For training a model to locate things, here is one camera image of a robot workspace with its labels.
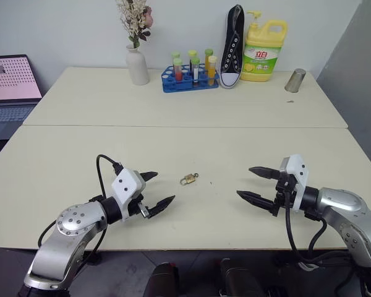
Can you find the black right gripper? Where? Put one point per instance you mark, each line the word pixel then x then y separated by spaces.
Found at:
pixel 284 193

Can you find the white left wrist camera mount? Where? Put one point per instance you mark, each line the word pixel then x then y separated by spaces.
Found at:
pixel 125 185

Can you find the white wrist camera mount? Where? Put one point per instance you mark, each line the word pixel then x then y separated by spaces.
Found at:
pixel 298 173
pixel 125 185

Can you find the steel metal cup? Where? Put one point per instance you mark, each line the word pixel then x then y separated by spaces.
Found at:
pixel 295 81

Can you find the yellow-capped tube with orange liquid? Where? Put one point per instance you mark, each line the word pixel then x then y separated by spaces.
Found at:
pixel 211 69

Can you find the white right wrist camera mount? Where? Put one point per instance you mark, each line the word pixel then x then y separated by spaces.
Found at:
pixel 298 173

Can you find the yellow detergent pump bottle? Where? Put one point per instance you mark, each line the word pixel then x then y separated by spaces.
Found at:
pixel 261 55

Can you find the blue test tube rack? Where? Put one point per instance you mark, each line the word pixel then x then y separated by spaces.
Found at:
pixel 185 86

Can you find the dried flower bouquet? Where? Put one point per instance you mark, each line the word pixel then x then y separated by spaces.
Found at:
pixel 133 18

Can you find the green-capped tube with red liquid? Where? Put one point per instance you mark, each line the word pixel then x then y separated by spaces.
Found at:
pixel 177 71

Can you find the green-capped tube with dark liquid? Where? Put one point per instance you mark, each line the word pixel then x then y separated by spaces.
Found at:
pixel 192 54

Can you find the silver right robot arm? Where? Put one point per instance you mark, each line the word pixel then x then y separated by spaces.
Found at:
pixel 343 204

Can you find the black canvas sneaker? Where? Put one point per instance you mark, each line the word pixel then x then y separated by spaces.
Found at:
pixel 232 49

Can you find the grey laptop with pink screen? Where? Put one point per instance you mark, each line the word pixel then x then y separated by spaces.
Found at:
pixel 9 80

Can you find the green-capped tube with white label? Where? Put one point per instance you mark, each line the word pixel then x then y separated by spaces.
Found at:
pixel 195 69

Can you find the dark rounded shape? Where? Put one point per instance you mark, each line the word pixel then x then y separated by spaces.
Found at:
pixel 162 280
pixel 238 278

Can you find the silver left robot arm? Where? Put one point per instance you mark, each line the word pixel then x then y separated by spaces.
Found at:
pixel 71 230

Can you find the white ceramic vase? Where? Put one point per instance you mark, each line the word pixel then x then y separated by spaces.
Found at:
pixel 137 69

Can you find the small brass padlock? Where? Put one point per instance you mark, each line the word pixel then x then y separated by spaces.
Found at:
pixel 189 179

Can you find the green-capped tube with orange liquid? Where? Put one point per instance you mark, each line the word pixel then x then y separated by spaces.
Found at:
pixel 208 57

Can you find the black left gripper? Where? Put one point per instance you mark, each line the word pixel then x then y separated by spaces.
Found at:
pixel 135 208

